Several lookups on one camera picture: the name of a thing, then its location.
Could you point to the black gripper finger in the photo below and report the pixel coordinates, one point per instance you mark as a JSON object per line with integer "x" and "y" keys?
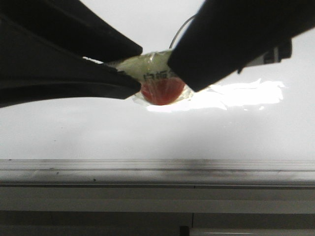
{"x": 52, "y": 49}
{"x": 225, "y": 35}

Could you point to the red round magnet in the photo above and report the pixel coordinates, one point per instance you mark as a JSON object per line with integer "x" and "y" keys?
{"x": 162, "y": 91}

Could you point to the white black whiteboard marker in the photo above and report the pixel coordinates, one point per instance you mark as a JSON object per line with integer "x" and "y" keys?
{"x": 144, "y": 67}

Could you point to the black drawn zero stroke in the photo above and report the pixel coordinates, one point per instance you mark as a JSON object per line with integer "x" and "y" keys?
{"x": 180, "y": 30}

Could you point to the aluminium whiteboard frame rail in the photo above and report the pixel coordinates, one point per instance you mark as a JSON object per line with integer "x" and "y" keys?
{"x": 157, "y": 172}

